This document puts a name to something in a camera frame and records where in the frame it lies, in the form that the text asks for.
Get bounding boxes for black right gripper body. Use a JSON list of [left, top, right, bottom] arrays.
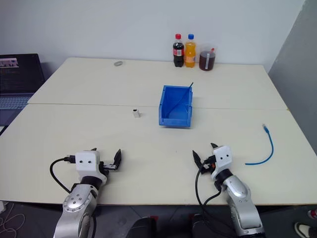
[[201, 155, 218, 176]]

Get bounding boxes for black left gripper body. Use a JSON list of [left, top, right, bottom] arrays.
[[99, 160, 118, 178]]

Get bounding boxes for blue plastic storage bin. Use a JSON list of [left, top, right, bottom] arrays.
[[158, 85, 194, 129]]

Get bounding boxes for thin blue stick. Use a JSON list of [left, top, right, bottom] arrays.
[[165, 81, 194, 119]]

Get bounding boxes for dark rounded shape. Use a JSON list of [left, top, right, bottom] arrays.
[[189, 213, 232, 238], [126, 216, 157, 238]]

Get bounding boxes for clear cup with brown liquid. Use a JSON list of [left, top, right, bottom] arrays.
[[198, 42, 218, 72]]

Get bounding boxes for orange soda bottle, blue cap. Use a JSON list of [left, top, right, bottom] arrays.
[[184, 33, 199, 68]]

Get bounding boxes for cola bottle with red cap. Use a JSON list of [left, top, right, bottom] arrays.
[[172, 33, 185, 68]]

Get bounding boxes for dark open laptop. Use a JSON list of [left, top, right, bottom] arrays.
[[0, 53, 47, 127]]

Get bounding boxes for black and white shoe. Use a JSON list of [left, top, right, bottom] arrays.
[[294, 222, 317, 238]]

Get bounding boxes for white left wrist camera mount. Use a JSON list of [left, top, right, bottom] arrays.
[[75, 150, 106, 184]]

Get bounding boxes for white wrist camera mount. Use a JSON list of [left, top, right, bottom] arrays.
[[212, 145, 233, 179], [75, 150, 106, 184]]

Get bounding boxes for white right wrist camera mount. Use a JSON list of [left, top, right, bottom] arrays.
[[212, 145, 233, 179]]

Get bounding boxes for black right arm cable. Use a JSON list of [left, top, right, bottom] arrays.
[[195, 160, 238, 238]]

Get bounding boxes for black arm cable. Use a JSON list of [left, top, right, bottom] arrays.
[[195, 160, 238, 238], [49, 154, 76, 194]]

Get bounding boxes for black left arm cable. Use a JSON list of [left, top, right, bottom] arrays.
[[49, 154, 76, 194]]

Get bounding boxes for blue Ethernet cable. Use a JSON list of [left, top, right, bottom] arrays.
[[245, 123, 274, 166]]

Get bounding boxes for thin white floor cable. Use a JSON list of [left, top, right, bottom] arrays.
[[0, 202, 26, 235]]

